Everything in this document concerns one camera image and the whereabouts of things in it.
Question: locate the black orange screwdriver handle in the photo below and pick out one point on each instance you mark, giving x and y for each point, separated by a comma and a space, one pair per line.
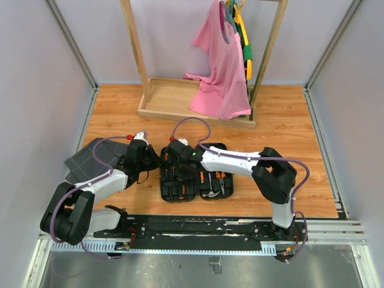
181, 192

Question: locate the aluminium frame post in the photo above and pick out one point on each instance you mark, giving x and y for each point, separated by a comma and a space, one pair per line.
339, 32
68, 36

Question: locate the right aluminium frame post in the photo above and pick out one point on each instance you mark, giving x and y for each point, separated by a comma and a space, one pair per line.
339, 32

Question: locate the wooden clothes rack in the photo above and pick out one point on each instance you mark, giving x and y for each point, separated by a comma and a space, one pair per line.
168, 98

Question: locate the silver orange utility knife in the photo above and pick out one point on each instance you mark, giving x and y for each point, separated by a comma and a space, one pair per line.
202, 178

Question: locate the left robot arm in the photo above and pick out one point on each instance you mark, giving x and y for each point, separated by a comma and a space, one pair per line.
70, 214

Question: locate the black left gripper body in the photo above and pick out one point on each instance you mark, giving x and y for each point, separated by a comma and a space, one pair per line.
142, 164

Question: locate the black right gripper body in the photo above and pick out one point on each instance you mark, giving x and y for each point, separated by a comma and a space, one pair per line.
183, 171

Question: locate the left aluminium frame post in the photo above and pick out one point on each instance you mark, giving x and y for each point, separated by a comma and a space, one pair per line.
68, 36

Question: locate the claw hammer black grip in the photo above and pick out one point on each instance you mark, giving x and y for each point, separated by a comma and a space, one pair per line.
212, 193

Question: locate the dark grey folded cloth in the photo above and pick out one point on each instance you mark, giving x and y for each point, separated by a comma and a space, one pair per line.
82, 165

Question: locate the pink t-shirt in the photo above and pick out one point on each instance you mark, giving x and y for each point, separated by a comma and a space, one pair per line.
222, 94

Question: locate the green yellow hangers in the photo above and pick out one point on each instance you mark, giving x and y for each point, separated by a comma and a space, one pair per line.
235, 12

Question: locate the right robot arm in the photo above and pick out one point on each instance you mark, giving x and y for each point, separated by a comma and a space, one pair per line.
273, 175

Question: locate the orange black pliers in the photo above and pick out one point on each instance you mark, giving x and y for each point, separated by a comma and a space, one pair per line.
220, 176

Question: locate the black plastic tool case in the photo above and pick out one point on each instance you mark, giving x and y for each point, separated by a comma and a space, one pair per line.
169, 189

